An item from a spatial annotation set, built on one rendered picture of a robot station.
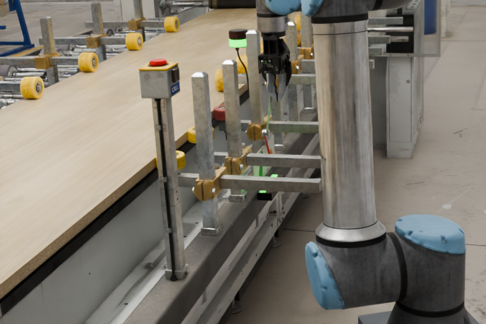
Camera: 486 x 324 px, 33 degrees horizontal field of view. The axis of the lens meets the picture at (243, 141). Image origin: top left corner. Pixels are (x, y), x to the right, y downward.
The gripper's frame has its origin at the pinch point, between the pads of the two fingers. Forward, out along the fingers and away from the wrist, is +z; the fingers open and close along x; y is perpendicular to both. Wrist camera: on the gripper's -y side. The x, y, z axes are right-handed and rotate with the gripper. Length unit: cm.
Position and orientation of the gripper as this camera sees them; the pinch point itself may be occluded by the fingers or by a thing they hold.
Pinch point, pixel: (278, 97)
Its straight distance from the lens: 244.7
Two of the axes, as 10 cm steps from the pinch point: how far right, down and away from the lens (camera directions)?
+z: 0.6, 9.5, 2.9
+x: 9.6, 0.3, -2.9
